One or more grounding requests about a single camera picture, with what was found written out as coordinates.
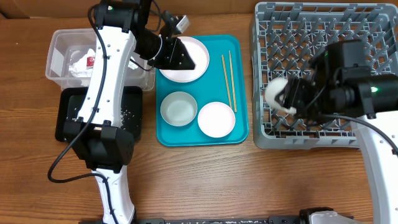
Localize white paper cup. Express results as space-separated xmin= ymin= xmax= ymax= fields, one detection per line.
xmin=264 ymin=77 xmax=297 ymax=115

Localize grey bowl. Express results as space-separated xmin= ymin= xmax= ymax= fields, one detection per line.
xmin=160 ymin=91 xmax=198 ymax=127

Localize small white bowl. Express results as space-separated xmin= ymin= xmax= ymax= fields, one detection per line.
xmin=198 ymin=102 xmax=236 ymax=138

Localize white rice pile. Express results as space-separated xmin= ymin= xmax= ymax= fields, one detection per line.
xmin=71 ymin=105 xmax=136 ymax=131

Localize red snack wrapper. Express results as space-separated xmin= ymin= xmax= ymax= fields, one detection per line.
xmin=86 ymin=56 xmax=95 ymax=69

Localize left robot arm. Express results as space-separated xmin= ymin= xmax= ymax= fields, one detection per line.
xmin=63 ymin=1 xmax=195 ymax=223

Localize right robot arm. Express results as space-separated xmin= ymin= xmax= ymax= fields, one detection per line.
xmin=265 ymin=40 xmax=397 ymax=223

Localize grey dishwasher rack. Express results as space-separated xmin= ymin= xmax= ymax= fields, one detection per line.
xmin=250 ymin=2 xmax=397 ymax=149

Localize large white plate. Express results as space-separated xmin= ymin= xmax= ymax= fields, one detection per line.
xmin=160 ymin=36 xmax=210 ymax=83

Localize wooden chopstick left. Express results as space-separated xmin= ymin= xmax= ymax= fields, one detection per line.
xmin=221 ymin=55 xmax=232 ymax=109

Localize teal serving tray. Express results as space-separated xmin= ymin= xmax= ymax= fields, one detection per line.
xmin=155 ymin=35 xmax=249 ymax=147

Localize clear plastic bin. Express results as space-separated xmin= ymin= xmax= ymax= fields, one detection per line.
xmin=45 ymin=29 xmax=155 ymax=91

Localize black plastic tray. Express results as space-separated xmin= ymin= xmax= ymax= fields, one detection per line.
xmin=55 ymin=86 xmax=143 ymax=142

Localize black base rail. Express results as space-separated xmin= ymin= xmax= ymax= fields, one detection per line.
xmin=131 ymin=215 xmax=309 ymax=224

